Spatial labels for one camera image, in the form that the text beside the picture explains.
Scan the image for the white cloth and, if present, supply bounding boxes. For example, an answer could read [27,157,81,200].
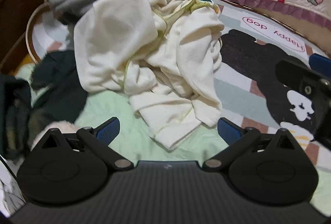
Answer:
[0,155,25,215]

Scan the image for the dark fur-trimmed jacket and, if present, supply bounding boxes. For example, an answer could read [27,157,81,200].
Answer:
[0,73,78,160]

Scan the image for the dark green garment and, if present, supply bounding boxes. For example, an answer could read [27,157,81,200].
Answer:
[30,50,89,122]

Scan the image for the cream white knit garment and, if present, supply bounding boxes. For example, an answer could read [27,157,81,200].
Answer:
[74,0,225,151]

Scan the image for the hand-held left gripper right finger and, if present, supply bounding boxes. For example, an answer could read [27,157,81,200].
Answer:
[202,117,304,171]

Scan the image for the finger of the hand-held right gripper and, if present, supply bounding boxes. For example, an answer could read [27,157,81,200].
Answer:
[275,59,325,100]
[308,54,331,77]

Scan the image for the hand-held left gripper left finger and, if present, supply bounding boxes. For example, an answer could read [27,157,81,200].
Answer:
[34,117,133,171]

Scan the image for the checked dog-print mat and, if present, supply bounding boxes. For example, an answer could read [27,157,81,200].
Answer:
[26,0,331,170]

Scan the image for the tan mattress side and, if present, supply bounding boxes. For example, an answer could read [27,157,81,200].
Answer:
[255,3,331,57]

